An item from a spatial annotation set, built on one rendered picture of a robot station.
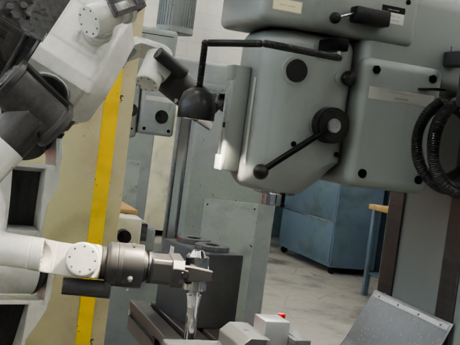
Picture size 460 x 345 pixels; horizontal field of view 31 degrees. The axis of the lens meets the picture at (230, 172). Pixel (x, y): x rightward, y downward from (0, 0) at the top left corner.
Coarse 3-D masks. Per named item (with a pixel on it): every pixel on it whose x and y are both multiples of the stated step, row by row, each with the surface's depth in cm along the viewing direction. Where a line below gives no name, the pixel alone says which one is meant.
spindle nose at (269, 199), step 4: (264, 196) 168; (268, 196) 167; (272, 196) 167; (276, 196) 167; (280, 196) 167; (264, 200) 168; (268, 200) 167; (272, 200) 167; (276, 200) 167; (280, 200) 167; (268, 204) 167; (272, 204) 167; (276, 204) 167
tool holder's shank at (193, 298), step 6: (186, 294) 167; (192, 294) 167; (198, 294) 167; (192, 300) 166; (198, 300) 167; (192, 306) 167; (198, 306) 167; (186, 312) 168; (192, 312) 167; (198, 312) 168; (186, 318) 168; (192, 318) 167; (186, 324) 168; (192, 324) 167; (186, 330) 168; (192, 330) 167; (186, 336) 167; (192, 336) 167
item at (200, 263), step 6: (186, 258) 167; (192, 258) 165; (198, 258) 165; (204, 258) 166; (186, 264) 166; (192, 264) 165; (198, 264) 165; (204, 264) 166; (186, 282) 166; (192, 282) 165; (198, 282) 165; (204, 282) 166
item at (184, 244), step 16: (176, 240) 217; (192, 240) 213; (208, 240) 216; (208, 256) 202; (224, 256) 204; (240, 256) 206; (224, 272) 204; (240, 272) 207; (160, 288) 218; (176, 288) 211; (208, 288) 203; (224, 288) 205; (160, 304) 217; (176, 304) 210; (208, 304) 203; (224, 304) 205; (208, 320) 204; (224, 320) 206
